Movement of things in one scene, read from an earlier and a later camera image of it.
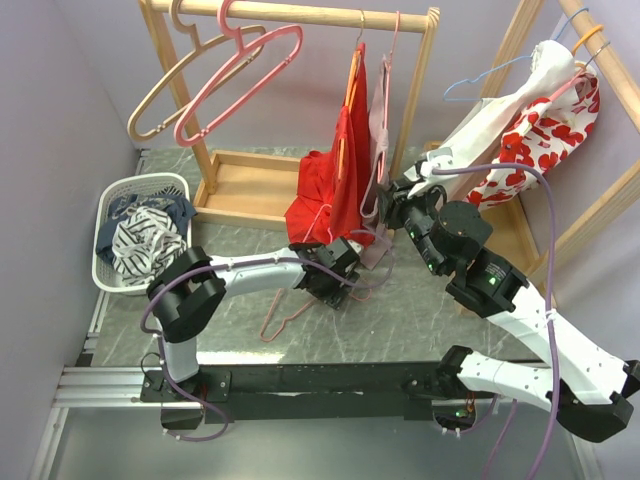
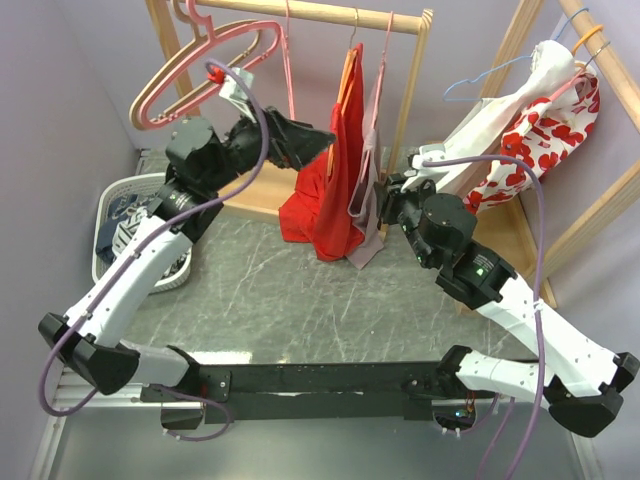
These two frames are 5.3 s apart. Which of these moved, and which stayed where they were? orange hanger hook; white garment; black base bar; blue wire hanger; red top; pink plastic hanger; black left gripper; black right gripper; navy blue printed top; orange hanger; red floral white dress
Moved: orange hanger; pink plastic hanger; black left gripper
Stayed: blue wire hanger; black right gripper; red top; white garment; black base bar; red floral white dress; orange hanger hook; navy blue printed top
